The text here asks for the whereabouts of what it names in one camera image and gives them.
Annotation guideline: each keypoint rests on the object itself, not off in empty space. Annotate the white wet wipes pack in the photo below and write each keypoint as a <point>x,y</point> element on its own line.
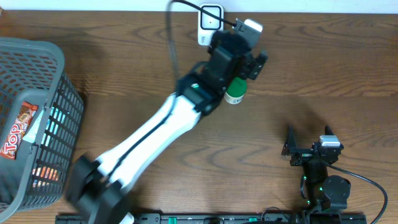
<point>36,125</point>

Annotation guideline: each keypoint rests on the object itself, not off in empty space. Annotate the orange snack packet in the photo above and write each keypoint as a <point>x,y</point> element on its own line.
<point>46,173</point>

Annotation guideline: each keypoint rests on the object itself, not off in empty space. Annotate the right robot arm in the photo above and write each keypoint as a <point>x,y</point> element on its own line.
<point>325,193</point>

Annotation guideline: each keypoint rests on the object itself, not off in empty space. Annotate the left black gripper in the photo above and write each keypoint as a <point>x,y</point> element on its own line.
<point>259,64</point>

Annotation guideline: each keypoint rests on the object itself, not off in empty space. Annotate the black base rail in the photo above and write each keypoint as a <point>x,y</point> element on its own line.
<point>155,218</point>

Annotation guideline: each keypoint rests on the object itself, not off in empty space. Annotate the green lid jar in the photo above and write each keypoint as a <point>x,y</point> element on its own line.
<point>236,91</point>

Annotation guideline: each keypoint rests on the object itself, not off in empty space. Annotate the white barcode scanner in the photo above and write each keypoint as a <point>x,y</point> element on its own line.
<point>208,25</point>

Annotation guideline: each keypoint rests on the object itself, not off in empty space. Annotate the grey plastic shopping basket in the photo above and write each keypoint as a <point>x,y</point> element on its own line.
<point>34,71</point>

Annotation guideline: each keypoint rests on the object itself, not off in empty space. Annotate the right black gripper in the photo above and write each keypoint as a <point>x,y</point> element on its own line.
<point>290,147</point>

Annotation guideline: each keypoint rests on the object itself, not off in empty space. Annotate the red Top chocolate bar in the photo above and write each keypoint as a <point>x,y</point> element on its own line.
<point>18,130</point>

